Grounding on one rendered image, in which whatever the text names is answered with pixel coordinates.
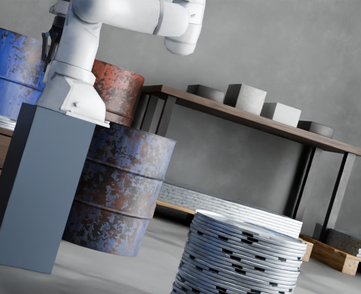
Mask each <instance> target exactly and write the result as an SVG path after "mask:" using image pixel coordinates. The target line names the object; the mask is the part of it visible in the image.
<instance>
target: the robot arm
mask: <svg viewBox="0 0 361 294"><path fill-rule="evenodd" d="M205 4H206V0H58V1H57V3H55V4H54V5H53V6H51V7H50V10H49V12H50V13H52V14H54V15H56V16H55V17H54V21H53V24H52V27H51V29H50V30H49V31H48V32H46V33H42V34H41V35H42V38H43V45H42V53H41V60H43V61H44V62H45V66H44V70H43V72H44V73H45V75H44V78H43V83H45V86H44V89H43V91H42V94H41V95H40V97H39V98H38V100H37V102H36V103H35V104H34V105H36V106H39V107H42V108H45V109H49V110H53V111H56V112H59V113H62V114H66V115H68V116H72V117H75V118H79V119H82V120H85V121H89V122H92V123H95V124H97V125H101V126H104V127H108V128H110V126H109V123H110V122H108V121H105V112H106V108H105V104H104V102H103V100H102V99H101V98H100V96H99V95H98V93H97V92H96V90H95V89H94V87H93V84H94V82H95V77H94V75H93V73H91V69H92V65H93V62H94V59H95V55H96V52H97V49H98V44H99V34H100V28H101V26H102V23H105V24H108V25H112V26H116V27H119V28H122V29H125V30H130V31H134V32H140V33H146V34H153V35H157V36H165V37H164V46H165V47H166V49H167V50H168V51H170V52H171V53H173V54H176V55H181V56H183V55H188V54H191V53H192V52H193V51H194V49H195V46H196V42H197V39H198V37H199V34H200V31H201V28H202V20H203V15H204V8H205ZM49 36H50V37H51V46H50V49H49V52H48V54H47V50H48V38H49ZM57 45H58V48H57V51H56V54H55V58H54V60H53V61H52V59H53V55H54V52H55V48H56V46H57ZM51 61H52V64H51Z"/></svg>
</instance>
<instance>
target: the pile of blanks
mask: <svg viewBox="0 0 361 294"><path fill-rule="evenodd" d="M188 237H189V238H188V239H187V240H186V244H185V247H184V251H183V254H182V258H181V259H180V263H179V266H178V272H177V273H176V277H175V281H174V282H173V284H172V286H173V287H172V291H171V292H170V294H293V291H294V288H295V287H296V280H297V277H298V275H299V274H300V272H301V271H300V270H299V268H300V266H301V263H302V257H303V256H304V254H305V253H306V247H297V246H292V245H289V244H284V243H279V242H277V241H273V240H269V239H266V238H263V237H259V236H255V235H252V234H249V233H245V232H242V231H239V230H236V229H233V228H230V227H227V226H224V225H221V224H219V223H215V222H213V221H210V220H208V219H205V218H203V217H201V216H199V215H197V214H196V213H195V217H194V219H193V220H192V222H191V223H190V229H189V232H188Z"/></svg>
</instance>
